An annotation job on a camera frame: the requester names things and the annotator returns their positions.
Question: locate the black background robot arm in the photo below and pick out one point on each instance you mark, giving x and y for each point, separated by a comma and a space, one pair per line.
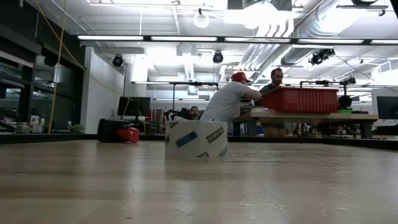
178, 113

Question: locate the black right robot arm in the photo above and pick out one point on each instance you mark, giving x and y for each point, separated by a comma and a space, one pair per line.
395, 6

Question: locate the person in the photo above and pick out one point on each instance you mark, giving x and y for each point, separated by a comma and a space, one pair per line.
194, 112
227, 102
275, 79

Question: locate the black round ceiling speaker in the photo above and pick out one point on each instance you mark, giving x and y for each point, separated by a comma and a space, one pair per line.
218, 57
117, 61

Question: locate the black computer monitor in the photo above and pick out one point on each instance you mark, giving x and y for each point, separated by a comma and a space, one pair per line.
387, 107
133, 106

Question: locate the red object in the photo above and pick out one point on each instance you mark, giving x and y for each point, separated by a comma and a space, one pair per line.
130, 135

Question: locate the overhead LED light bar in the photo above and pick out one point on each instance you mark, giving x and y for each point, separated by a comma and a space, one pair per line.
186, 39

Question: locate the black case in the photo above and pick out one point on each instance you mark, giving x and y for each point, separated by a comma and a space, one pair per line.
107, 130

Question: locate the large red plastic bin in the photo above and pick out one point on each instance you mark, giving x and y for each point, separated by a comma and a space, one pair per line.
300, 101

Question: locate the wooden workbench grey legs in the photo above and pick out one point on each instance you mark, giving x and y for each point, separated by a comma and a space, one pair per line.
326, 117

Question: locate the black ceiling spotlight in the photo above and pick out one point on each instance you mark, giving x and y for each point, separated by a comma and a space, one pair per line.
320, 57

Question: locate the green bowl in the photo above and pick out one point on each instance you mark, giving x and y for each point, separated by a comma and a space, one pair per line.
344, 111

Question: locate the black round object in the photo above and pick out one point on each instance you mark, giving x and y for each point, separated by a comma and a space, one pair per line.
345, 101

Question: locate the white plastic container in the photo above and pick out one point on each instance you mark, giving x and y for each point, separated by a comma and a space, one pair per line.
35, 124

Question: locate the black camera stand rig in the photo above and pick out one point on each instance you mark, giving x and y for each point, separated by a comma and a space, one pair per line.
317, 82

